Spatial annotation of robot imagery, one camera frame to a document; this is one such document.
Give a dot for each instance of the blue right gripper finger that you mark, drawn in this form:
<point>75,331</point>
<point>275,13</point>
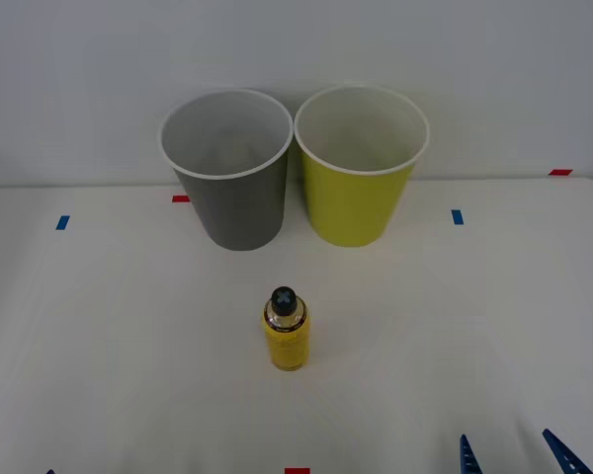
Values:
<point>467,459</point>
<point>566,456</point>

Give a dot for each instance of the yellow bottle with black cap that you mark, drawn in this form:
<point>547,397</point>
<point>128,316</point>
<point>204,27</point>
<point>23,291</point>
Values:
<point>286,340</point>

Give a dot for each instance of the yellow-green plastic waste bin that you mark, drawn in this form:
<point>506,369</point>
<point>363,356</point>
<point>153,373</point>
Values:
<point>356,207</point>

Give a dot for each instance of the grey plastic waste bin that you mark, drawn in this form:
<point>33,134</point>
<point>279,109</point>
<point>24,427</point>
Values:
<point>242,207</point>

